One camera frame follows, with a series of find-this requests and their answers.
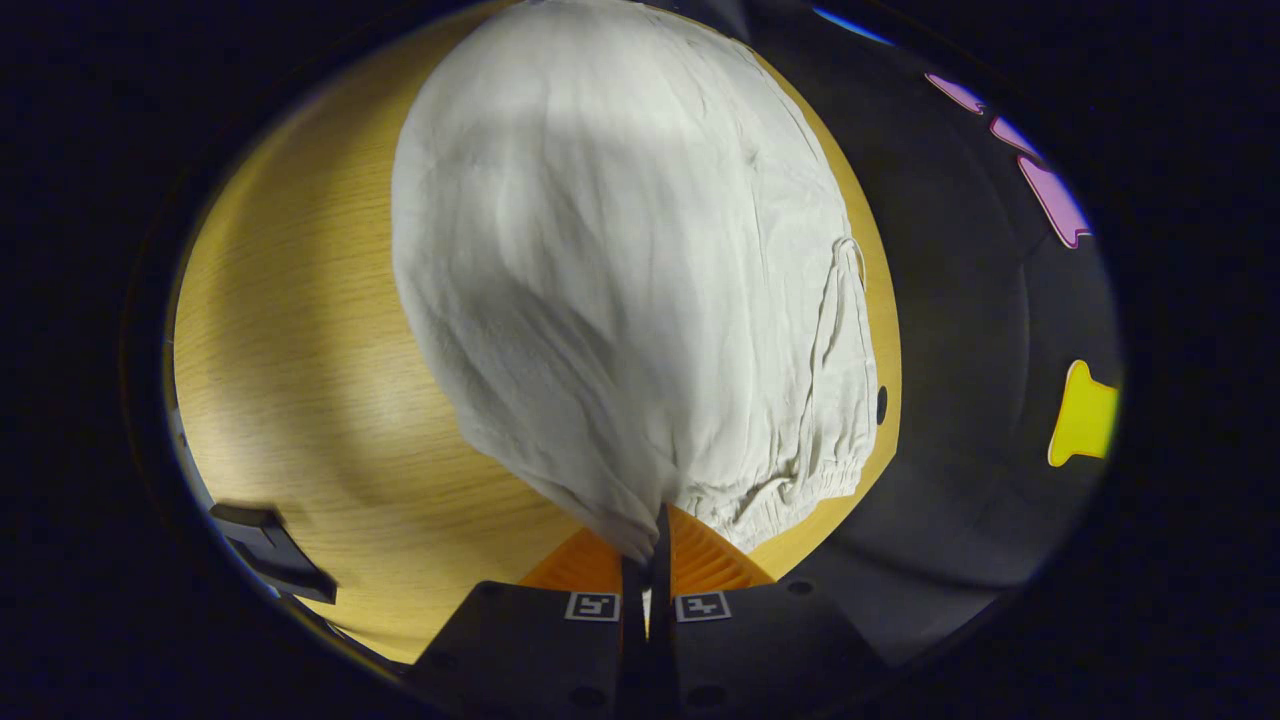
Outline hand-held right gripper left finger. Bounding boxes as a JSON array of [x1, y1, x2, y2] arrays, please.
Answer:
[[405, 527, 647, 713]]

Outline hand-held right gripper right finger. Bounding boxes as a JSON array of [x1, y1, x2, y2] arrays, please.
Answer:
[[648, 503, 886, 713]]

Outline white jeans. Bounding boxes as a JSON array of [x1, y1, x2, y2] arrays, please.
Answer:
[[390, 0, 881, 563]]

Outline black bracket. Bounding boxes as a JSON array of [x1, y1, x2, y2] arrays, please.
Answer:
[[208, 503, 339, 605]]

